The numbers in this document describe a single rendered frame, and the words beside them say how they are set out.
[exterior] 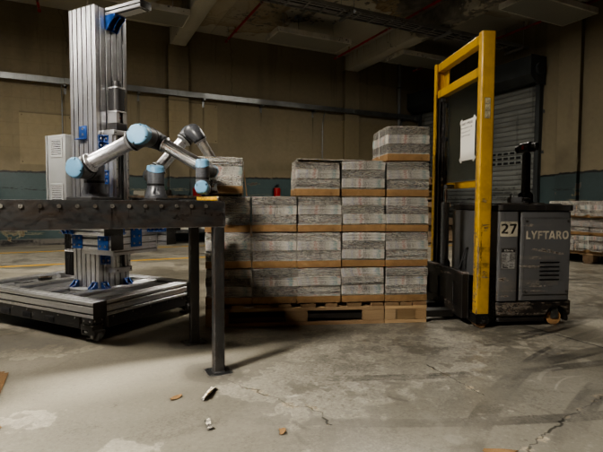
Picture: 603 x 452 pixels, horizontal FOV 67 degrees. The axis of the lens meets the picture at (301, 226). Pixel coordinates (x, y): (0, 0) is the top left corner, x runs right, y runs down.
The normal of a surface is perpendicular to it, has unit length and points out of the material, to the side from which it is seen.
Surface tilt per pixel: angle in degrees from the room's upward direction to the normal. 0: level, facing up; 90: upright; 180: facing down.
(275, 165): 90
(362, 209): 89
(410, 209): 90
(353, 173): 90
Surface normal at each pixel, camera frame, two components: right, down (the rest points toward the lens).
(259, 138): 0.44, 0.05
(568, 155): -0.90, 0.02
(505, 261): 0.11, 0.05
